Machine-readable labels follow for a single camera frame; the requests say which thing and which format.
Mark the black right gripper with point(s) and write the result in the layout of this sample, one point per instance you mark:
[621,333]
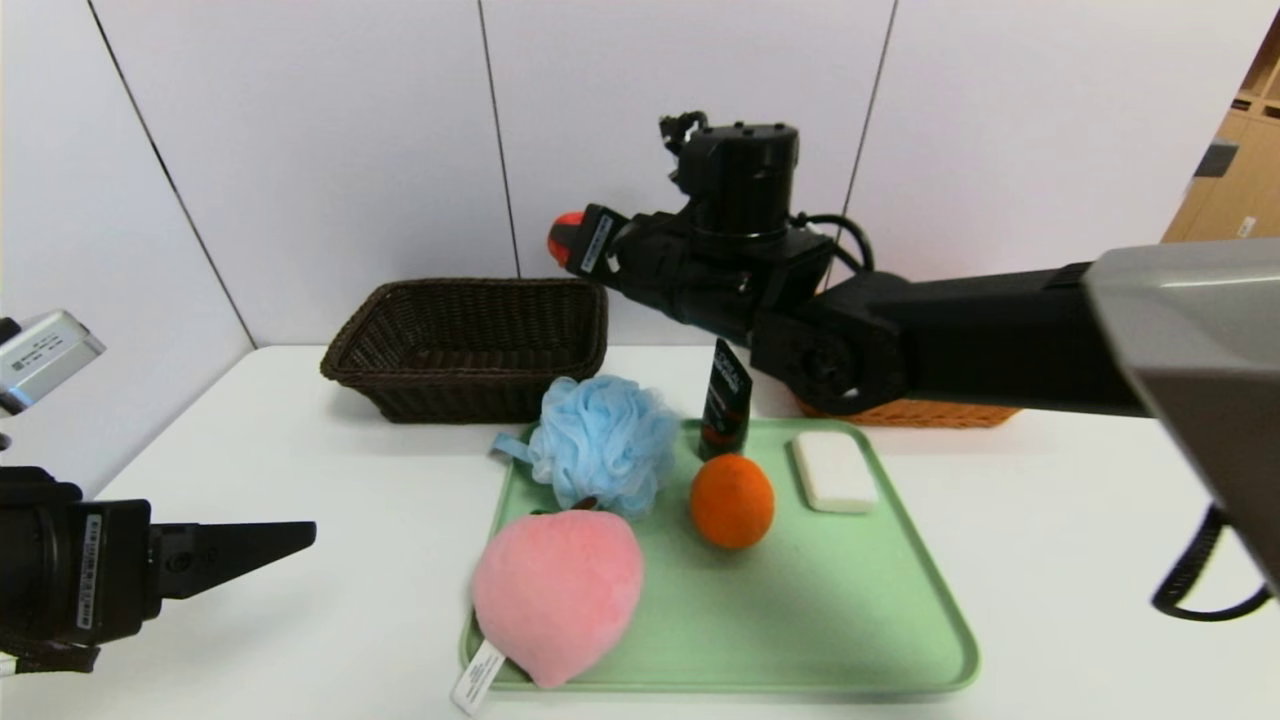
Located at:
[597,243]

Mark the orange wicker basket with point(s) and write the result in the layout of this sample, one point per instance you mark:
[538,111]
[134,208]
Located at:
[940,412]

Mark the small red tomato toy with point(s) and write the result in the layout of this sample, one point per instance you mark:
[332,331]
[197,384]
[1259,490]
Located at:
[562,240]

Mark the orange fruit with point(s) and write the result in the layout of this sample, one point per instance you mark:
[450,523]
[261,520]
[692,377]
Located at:
[732,502]

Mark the light green plastic tray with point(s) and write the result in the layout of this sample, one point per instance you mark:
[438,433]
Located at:
[760,620]

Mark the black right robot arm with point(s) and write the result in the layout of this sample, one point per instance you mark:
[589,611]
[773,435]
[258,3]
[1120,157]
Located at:
[1000,335]

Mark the light blue bath loofah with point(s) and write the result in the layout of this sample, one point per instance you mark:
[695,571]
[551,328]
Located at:
[600,440]

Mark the pink plush peach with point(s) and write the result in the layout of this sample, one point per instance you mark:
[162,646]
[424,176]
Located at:
[555,590]

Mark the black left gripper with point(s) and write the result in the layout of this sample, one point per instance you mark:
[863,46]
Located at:
[105,570]

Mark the dark brown wicker basket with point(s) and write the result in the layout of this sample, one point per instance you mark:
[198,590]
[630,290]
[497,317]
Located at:
[460,350]

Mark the black cosmetic tube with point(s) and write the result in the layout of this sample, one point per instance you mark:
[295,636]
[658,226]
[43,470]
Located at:
[725,400]

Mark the white soap bar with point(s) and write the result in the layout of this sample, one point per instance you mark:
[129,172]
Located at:
[835,470]

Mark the grey cabinet plate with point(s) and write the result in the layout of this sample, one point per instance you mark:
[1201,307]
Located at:
[1215,160]

